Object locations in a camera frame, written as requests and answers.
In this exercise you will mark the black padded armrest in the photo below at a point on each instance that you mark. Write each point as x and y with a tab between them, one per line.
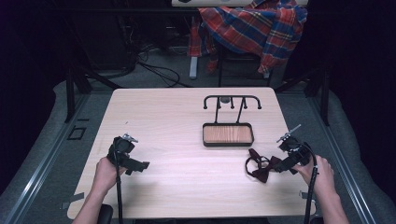
106	214

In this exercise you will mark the dark round knob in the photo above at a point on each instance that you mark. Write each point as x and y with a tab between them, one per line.
224	100

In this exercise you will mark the black metal stand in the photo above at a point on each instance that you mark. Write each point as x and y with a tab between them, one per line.
76	90
317	93

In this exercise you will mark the black rack with wooden base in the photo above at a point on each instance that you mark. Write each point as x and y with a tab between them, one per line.
228	134

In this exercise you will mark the grey tape strip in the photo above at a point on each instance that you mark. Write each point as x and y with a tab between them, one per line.
73	199

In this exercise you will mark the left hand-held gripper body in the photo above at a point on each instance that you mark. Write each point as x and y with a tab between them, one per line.
120	151

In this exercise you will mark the dark red bow tie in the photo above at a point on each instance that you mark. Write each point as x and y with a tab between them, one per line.
263	171

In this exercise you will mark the person's right hand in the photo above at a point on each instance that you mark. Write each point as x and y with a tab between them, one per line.
320	175

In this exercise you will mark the red blue plaid shirt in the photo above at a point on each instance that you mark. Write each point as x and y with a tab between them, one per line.
258	28

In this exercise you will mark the aluminium rail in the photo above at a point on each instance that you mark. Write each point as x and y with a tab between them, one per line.
341	158
40	174

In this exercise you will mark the person's left hand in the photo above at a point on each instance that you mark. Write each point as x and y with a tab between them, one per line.
106	175

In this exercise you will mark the black chair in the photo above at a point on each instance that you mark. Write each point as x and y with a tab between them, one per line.
239	67

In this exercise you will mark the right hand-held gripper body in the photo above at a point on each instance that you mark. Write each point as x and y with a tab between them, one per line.
295	151

